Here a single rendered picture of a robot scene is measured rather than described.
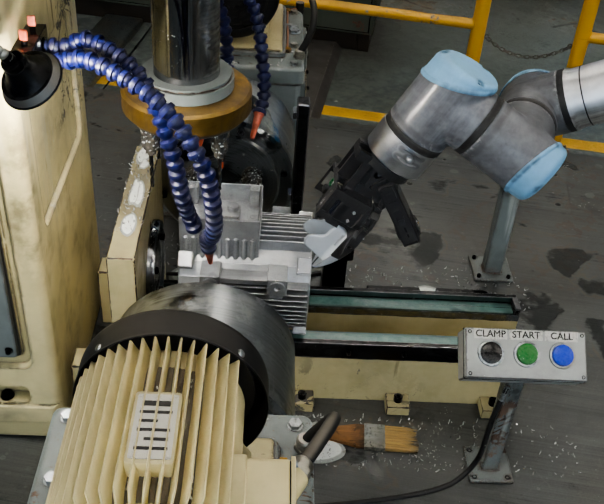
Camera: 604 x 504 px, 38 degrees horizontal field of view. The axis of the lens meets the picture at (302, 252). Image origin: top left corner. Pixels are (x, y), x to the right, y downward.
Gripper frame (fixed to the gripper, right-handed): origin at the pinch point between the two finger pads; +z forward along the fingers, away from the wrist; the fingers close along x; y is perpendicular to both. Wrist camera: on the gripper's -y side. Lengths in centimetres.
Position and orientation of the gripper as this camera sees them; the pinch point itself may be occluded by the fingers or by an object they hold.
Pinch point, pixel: (322, 261)
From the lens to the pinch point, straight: 131.9
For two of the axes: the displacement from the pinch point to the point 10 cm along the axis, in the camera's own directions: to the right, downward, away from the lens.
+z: -5.5, 6.6, 5.0
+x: 0.1, 6.1, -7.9
